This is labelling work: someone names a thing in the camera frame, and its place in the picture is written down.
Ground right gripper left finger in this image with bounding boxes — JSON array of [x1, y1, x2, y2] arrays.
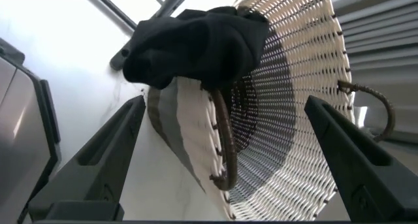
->
[[27, 95, 147, 222]]

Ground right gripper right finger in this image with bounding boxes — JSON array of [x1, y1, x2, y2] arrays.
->
[[303, 95, 418, 223]]

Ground black garment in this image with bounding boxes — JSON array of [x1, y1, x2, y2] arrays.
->
[[122, 5, 271, 91]]

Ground white laundry basket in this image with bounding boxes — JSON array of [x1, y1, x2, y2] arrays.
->
[[146, 0, 396, 221]]

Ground black clothes rack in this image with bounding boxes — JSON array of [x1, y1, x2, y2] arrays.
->
[[86, 0, 197, 71]]

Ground beige curtain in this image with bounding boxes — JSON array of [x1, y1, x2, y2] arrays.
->
[[328, 0, 418, 144]]

